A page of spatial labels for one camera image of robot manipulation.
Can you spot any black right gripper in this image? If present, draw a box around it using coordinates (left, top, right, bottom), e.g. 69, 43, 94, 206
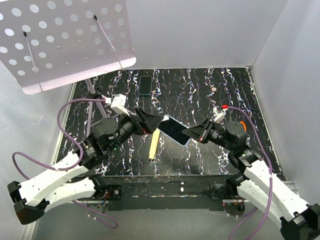
182, 117, 234, 152

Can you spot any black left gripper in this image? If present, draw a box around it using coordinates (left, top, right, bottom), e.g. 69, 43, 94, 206
108, 106, 163, 152

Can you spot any light blue phone case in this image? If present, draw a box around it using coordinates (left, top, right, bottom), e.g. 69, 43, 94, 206
157, 114, 193, 147

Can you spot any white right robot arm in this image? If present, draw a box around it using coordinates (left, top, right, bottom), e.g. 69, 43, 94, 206
183, 119, 320, 240

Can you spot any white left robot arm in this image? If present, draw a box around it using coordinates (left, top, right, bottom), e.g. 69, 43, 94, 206
7, 108, 163, 225

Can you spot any spare phone in blue case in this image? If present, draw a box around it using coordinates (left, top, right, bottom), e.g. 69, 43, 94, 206
138, 76, 152, 96

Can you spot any white music stand tripod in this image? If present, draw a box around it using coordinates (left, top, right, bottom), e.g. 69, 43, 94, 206
84, 78, 118, 141

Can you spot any white perforated music stand desk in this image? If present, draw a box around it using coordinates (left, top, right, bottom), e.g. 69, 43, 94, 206
0, 0, 137, 95

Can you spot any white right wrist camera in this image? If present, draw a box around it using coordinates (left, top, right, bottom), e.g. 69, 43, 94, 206
213, 105, 228, 123

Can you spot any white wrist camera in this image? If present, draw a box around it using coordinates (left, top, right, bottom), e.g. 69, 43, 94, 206
102, 94, 129, 115
213, 105, 228, 123

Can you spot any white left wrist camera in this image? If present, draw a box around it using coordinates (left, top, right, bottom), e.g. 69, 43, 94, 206
102, 94, 129, 115

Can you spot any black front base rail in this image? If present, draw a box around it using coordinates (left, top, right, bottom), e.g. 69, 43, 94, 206
85, 175, 246, 216

